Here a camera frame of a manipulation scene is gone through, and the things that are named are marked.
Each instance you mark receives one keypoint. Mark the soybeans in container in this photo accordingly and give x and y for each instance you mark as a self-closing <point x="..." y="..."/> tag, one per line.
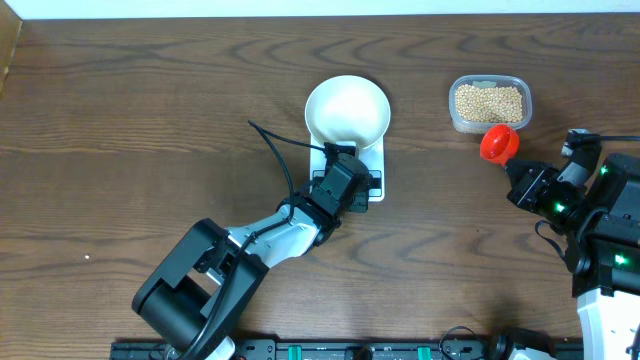
<point x="489" y="105"/>

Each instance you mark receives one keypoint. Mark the cream bowl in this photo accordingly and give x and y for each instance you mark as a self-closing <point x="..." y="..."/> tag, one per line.
<point x="348" y="108"/>

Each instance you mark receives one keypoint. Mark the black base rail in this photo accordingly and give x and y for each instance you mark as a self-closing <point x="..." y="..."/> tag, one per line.
<point x="453" y="345"/>

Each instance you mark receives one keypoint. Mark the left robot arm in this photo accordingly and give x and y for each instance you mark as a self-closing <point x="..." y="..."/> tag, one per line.
<point x="195" y="297"/>

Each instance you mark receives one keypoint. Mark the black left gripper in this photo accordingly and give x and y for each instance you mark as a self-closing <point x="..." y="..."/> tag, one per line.
<point x="360" y="204"/>

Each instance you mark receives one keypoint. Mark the red measuring scoop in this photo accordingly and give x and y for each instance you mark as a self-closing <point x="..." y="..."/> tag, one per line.
<point x="500" y="144"/>

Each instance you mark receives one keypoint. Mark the clear plastic container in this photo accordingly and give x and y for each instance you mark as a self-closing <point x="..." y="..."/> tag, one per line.
<point x="489" y="81"/>

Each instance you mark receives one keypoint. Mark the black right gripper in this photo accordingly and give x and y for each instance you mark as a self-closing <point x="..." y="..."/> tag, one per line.
<point x="523" y="193"/>

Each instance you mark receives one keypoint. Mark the white digital kitchen scale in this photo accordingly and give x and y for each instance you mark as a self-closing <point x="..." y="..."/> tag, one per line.
<point x="372" y="157"/>

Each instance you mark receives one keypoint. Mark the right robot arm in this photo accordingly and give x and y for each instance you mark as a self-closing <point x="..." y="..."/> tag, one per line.
<point x="601" y="228"/>

